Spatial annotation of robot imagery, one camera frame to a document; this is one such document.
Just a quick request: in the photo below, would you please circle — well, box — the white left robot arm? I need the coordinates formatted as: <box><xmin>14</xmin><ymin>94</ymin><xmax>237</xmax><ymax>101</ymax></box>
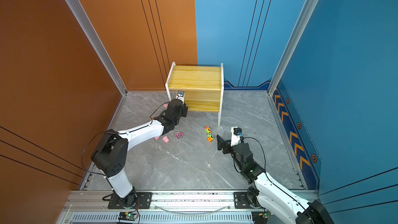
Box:
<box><xmin>91</xmin><ymin>96</ymin><xmax>188</xmax><ymax>207</ymax></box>

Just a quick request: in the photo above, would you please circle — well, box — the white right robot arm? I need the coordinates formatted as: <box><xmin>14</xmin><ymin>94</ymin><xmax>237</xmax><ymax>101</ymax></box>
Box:
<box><xmin>217</xmin><ymin>135</ymin><xmax>334</xmax><ymax>224</ymax></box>

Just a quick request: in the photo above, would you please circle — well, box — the wooden two-tier shelf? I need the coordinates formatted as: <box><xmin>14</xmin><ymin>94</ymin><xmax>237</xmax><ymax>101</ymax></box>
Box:
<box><xmin>165</xmin><ymin>62</ymin><xmax>224</xmax><ymax>125</ymax></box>

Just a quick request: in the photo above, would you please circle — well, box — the pink teal toy van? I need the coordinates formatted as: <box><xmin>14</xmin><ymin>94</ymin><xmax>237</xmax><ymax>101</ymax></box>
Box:
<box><xmin>175</xmin><ymin>132</ymin><xmax>184</xmax><ymax>139</ymax></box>

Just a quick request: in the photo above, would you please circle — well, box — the green orange toy car lower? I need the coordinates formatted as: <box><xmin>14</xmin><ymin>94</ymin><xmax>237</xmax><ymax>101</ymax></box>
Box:
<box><xmin>207</xmin><ymin>133</ymin><xmax>214</xmax><ymax>142</ymax></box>

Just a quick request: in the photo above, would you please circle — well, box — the orange green toy car upper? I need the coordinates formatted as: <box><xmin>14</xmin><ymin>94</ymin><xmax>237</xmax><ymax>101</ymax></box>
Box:
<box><xmin>205</xmin><ymin>125</ymin><xmax>211</xmax><ymax>133</ymax></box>

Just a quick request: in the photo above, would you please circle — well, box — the right controller board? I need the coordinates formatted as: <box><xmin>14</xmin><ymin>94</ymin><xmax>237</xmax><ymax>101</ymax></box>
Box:
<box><xmin>251</xmin><ymin>212</ymin><xmax>270</xmax><ymax>224</ymax></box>

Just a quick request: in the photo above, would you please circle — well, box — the controller board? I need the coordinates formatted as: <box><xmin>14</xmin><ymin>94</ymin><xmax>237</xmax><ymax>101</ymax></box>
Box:
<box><xmin>117</xmin><ymin>212</ymin><xmax>141</xmax><ymax>224</ymax></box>
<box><xmin>251</xmin><ymin>212</ymin><xmax>270</xmax><ymax>224</ymax></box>

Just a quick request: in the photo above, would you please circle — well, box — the left controller board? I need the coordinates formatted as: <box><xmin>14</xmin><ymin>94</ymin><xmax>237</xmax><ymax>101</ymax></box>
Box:
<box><xmin>117</xmin><ymin>212</ymin><xmax>141</xmax><ymax>224</ymax></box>

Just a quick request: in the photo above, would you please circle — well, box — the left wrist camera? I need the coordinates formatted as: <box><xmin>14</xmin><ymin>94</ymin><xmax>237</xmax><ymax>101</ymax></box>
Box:
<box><xmin>176</xmin><ymin>90</ymin><xmax>185</xmax><ymax>103</ymax></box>

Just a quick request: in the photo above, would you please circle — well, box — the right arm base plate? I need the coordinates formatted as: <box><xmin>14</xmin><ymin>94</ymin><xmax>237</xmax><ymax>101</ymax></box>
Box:
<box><xmin>233</xmin><ymin>191</ymin><xmax>257</xmax><ymax>209</ymax></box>

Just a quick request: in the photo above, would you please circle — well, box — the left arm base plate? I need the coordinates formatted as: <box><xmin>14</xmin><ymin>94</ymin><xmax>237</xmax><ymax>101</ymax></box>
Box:
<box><xmin>108</xmin><ymin>192</ymin><xmax>153</xmax><ymax>210</ymax></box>

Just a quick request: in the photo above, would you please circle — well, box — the aluminium mounting rail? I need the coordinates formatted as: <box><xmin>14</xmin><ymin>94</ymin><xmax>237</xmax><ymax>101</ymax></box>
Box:
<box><xmin>57</xmin><ymin>190</ymin><xmax>283</xmax><ymax>224</ymax></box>

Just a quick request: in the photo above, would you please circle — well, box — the left aluminium corner post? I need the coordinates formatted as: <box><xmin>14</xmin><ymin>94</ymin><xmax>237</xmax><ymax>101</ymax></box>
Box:
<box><xmin>50</xmin><ymin>0</ymin><xmax>129</xmax><ymax>96</ymax></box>

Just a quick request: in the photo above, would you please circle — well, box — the aluminium corner post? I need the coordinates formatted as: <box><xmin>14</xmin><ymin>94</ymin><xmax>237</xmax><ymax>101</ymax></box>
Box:
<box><xmin>267</xmin><ymin>0</ymin><xmax>331</xmax><ymax>96</ymax></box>
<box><xmin>50</xmin><ymin>0</ymin><xmax>129</xmax><ymax>96</ymax></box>

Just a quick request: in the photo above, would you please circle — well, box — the right aluminium corner post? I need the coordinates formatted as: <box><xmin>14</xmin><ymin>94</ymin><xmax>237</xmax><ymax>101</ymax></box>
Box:
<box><xmin>267</xmin><ymin>0</ymin><xmax>331</xmax><ymax>96</ymax></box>

